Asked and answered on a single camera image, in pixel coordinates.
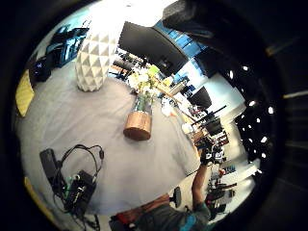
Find small black monitor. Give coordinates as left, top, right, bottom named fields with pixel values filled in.
left=187, top=86, right=213, bottom=111

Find black tripod stand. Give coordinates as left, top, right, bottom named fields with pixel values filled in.
left=192, top=105, right=229, bottom=138

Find white marker cube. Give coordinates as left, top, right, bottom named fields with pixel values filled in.
left=205, top=149, right=225, bottom=162

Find large black screen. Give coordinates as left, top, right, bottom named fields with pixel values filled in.
left=117, top=20, right=190, bottom=78

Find white and yellow flowers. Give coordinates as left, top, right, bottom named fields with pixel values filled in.
left=127, top=64, right=162, bottom=99

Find glass vase with wooden base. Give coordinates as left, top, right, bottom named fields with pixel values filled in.
left=122, top=90, right=154, bottom=141

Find the person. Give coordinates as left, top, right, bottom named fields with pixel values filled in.
left=109, top=192, right=214, bottom=231

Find white faceted vase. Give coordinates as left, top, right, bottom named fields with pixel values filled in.
left=74, top=29, right=118, bottom=93

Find blue and black equipment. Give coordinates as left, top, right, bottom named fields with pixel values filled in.
left=45, top=25, right=90, bottom=69

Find black electronics box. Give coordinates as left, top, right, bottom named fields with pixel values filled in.
left=63, top=169, right=98, bottom=217

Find small black box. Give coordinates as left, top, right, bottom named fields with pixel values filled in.
left=29, top=57, right=53, bottom=84

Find black flat device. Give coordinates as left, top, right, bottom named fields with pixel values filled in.
left=38, top=147, right=60, bottom=188

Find black cable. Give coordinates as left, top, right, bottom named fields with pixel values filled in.
left=58, top=143, right=106, bottom=181

